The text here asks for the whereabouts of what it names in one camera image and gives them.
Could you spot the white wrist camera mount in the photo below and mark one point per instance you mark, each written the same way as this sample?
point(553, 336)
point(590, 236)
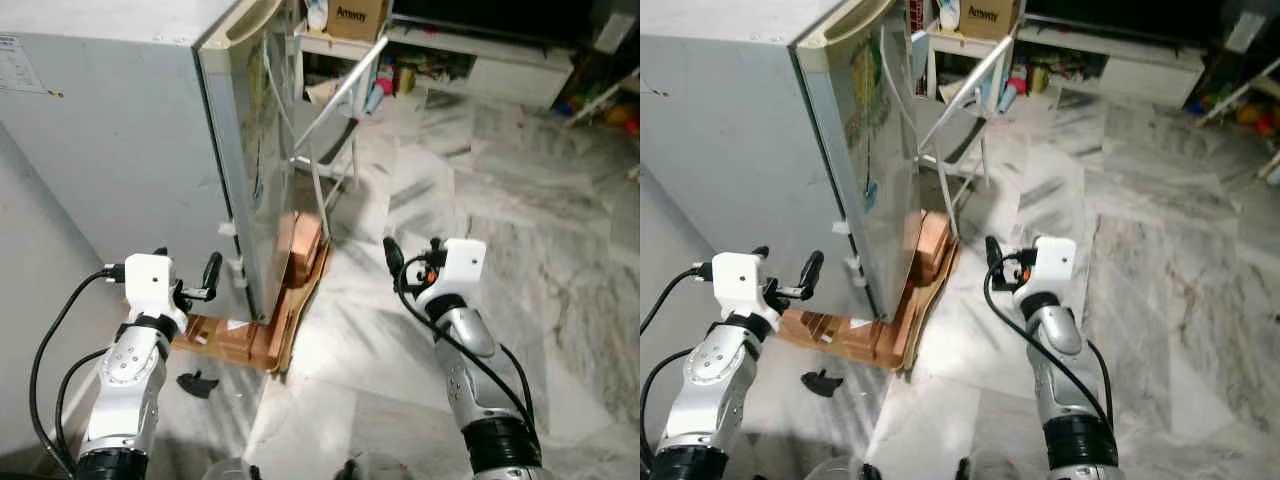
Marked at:
point(738, 280)
point(458, 265)
point(1050, 262)
point(148, 280)

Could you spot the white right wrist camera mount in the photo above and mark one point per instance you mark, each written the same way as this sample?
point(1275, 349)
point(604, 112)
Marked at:
point(458, 265)
point(1050, 262)

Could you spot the printed brown cardboard box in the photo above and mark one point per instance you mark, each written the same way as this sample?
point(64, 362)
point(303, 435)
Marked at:
point(988, 16)
point(358, 18)

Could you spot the white low cabinet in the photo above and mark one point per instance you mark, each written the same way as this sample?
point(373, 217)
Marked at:
point(510, 75)
point(1140, 72)

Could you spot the robot leg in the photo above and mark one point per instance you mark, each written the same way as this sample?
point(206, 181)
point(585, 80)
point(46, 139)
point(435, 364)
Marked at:
point(985, 468)
point(840, 470)
point(370, 468)
point(232, 470)

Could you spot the robot left leg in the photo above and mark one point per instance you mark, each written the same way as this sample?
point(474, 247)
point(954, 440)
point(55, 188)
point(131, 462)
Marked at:
point(840, 470)
point(232, 470)

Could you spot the grey fridge cabinet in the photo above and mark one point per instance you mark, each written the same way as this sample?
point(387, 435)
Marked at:
point(730, 140)
point(110, 140)

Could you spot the brown wooden fridge base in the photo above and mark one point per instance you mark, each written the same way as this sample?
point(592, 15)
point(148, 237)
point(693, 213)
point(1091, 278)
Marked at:
point(290, 300)
point(920, 300)

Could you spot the robot right leg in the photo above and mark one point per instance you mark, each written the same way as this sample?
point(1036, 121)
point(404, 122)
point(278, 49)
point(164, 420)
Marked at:
point(985, 468)
point(370, 468)

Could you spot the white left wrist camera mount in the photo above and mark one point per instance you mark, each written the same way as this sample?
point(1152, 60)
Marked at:
point(738, 280)
point(148, 280)

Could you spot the small black floor object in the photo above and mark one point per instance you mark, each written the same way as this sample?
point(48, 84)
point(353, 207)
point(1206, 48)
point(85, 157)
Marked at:
point(824, 381)
point(198, 383)

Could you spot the white plastic chair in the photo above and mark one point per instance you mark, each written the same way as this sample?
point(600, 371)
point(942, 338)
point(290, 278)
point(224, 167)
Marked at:
point(965, 100)
point(340, 100)

